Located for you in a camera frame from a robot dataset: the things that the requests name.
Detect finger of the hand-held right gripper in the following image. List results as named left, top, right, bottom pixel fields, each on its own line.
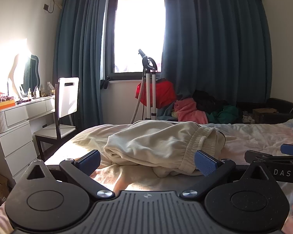
left=244, top=150, right=293, bottom=163
left=280, top=144, right=293, bottom=156

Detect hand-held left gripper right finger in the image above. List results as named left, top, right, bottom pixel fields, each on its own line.
left=181, top=150, right=279, bottom=199

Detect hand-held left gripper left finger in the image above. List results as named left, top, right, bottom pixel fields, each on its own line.
left=16, top=149, right=115, bottom=201

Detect cream sweatpants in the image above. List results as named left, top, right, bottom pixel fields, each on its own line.
left=104, top=121, right=226, bottom=178

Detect pastel bed sheet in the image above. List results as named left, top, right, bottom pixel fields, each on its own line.
left=44, top=114, right=293, bottom=195

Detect brown cardboard box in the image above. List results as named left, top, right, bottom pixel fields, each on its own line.
left=253, top=108, right=279, bottom=123

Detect black armchair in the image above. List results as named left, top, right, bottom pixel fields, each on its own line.
left=236, top=98, right=293, bottom=125

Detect pink crumpled garment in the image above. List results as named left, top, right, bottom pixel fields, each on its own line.
left=173, top=100, right=208, bottom=125

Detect green crumpled garment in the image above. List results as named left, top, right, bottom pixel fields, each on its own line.
left=211, top=105, right=238, bottom=122

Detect blue grey cloth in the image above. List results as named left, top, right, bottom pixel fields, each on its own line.
left=157, top=102, right=179, bottom=122

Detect white chair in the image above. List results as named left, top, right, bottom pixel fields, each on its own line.
left=34, top=77, right=80, bottom=161

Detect white dresser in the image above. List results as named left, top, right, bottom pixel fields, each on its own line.
left=0, top=95, right=56, bottom=186

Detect red bag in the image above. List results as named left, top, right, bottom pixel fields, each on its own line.
left=135, top=78, right=177, bottom=109

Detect row of cosmetic bottles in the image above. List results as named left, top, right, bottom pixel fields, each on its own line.
left=27, top=82, right=56, bottom=99

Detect garment steamer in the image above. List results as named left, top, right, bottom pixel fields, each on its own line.
left=130, top=49, right=159, bottom=125

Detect orange box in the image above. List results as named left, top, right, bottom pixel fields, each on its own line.
left=0, top=99, right=16, bottom=113

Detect wavy mirror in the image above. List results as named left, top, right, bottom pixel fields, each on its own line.
left=10, top=54, right=41, bottom=99

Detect blue curtain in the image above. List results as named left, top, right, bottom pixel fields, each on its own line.
left=160, top=0, right=272, bottom=108
left=52, top=0, right=108, bottom=132

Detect window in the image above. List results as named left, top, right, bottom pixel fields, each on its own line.
left=104, top=0, right=165, bottom=81

